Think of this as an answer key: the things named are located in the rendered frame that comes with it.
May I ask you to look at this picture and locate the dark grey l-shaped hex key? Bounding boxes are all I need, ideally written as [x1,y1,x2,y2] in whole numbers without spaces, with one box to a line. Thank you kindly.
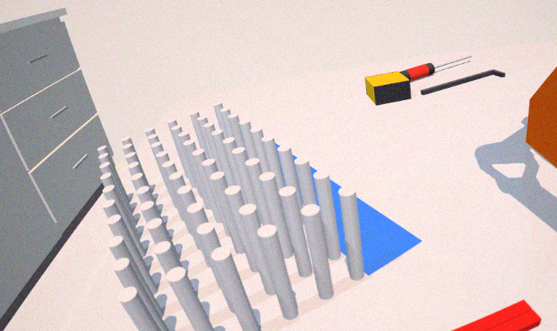
[421,69,506,96]

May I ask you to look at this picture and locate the black box with yellow top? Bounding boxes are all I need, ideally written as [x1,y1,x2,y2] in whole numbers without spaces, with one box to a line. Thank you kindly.
[364,71,411,106]

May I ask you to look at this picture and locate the red-handled screwdriver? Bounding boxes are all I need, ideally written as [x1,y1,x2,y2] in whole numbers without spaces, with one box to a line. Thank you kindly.
[400,55,472,81]

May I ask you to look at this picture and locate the blue flat strip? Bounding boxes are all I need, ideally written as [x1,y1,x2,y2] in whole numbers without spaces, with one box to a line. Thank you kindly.
[330,180,422,276]

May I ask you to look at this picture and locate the red flat bar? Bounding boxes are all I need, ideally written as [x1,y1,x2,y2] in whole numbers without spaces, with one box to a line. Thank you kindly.
[453,300,541,331]

